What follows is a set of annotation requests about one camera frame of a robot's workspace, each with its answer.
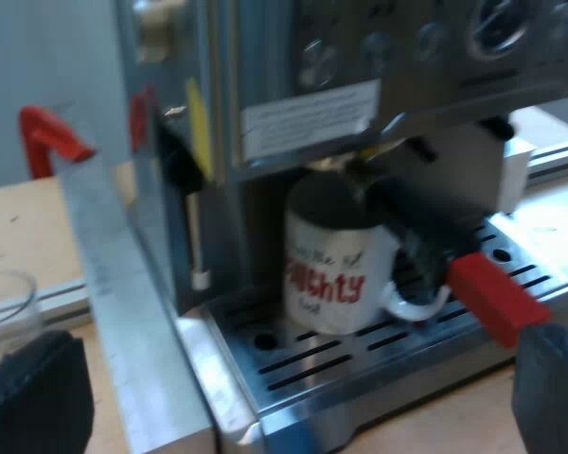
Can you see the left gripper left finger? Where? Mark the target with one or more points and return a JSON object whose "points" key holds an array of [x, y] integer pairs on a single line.
{"points": [[33, 402]]}

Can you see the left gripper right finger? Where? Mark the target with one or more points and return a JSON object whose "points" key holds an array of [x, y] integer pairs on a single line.
{"points": [[554, 392]]}

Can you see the white mug with red and black print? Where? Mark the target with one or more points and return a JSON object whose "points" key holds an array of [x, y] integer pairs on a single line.
{"points": [[312, 227]]}

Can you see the steel espresso machine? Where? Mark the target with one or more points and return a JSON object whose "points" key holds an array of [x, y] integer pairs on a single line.
{"points": [[407, 109]]}

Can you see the clear measuring glass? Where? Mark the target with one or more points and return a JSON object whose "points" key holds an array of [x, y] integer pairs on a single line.
{"points": [[9, 326]]}

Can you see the metal block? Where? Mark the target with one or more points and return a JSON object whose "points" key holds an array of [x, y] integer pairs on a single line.
{"points": [[137, 359], [516, 170]]}

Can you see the aluminium rail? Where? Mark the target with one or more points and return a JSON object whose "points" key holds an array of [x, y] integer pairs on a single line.
{"points": [[61, 302], [558, 161]]}

